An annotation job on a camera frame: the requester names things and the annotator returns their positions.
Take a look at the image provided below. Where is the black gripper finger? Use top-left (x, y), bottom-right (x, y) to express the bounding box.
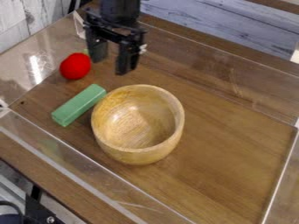
top-left (116, 41), bottom-right (140, 75)
top-left (85, 27), bottom-right (108, 63)

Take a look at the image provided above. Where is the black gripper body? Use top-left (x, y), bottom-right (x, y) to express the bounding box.
top-left (84, 0), bottom-right (145, 44)

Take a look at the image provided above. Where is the red plush strawberry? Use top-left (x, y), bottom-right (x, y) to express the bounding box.
top-left (60, 52), bottom-right (91, 80)

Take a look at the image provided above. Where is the green rectangular block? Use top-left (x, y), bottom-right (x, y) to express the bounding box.
top-left (50, 84), bottom-right (107, 127)

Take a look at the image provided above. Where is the wooden bowl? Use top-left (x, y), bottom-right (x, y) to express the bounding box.
top-left (91, 84), bottom-right (184, 165)

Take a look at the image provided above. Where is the black table clamp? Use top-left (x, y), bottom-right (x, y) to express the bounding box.
top-left (22, 185), bottom-right (65, 224)

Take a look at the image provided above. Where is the clear acrylic corner bracket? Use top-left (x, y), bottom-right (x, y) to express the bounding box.
top-left (72, 11), bottom-right (85, 39)

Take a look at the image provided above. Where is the black cable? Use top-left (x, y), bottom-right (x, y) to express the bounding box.
top-left (0, 200), bottom-right (26, 224)

